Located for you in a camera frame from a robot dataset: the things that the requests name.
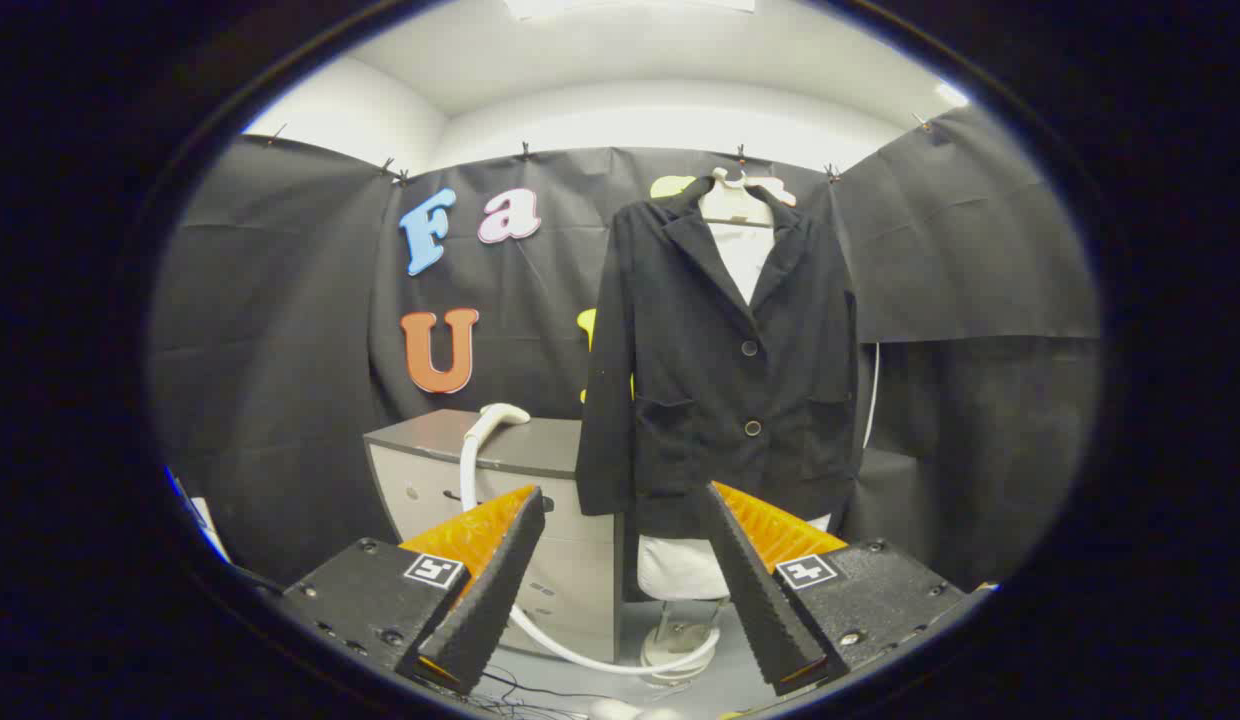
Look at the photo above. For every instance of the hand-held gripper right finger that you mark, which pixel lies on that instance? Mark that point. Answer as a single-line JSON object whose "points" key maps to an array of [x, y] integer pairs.
{"points": [[750, 590]]}

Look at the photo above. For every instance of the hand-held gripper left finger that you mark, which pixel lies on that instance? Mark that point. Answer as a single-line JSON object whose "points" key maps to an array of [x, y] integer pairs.
{"points": [[500, 580]]}

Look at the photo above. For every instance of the white garment steamer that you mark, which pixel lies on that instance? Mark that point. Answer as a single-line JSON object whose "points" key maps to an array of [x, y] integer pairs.
{"points": [[467, 480]]}

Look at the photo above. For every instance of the black button jacket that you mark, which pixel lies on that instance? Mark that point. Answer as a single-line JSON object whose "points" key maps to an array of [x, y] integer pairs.
{"points": [[680, 400]]}

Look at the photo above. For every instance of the white clothes hanger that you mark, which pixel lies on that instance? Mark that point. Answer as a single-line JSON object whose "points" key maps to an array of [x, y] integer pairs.
{"points": [[732, 205]]}

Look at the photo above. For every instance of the white round stand base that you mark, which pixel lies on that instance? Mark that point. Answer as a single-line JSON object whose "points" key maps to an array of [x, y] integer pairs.
{"points": [[685, 635]]}

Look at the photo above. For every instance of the grey drawer cabinet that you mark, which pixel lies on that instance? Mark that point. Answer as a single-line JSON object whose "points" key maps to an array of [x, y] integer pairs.
{"points": [[430, 435]]}

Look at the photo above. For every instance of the white board with blue edge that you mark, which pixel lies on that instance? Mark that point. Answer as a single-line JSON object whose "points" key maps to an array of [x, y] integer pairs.
{"points": [[202, 520]]}

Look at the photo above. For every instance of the black backdrop cloth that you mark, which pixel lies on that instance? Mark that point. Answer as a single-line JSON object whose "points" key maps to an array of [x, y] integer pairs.
{"points": [[280, 350]]}

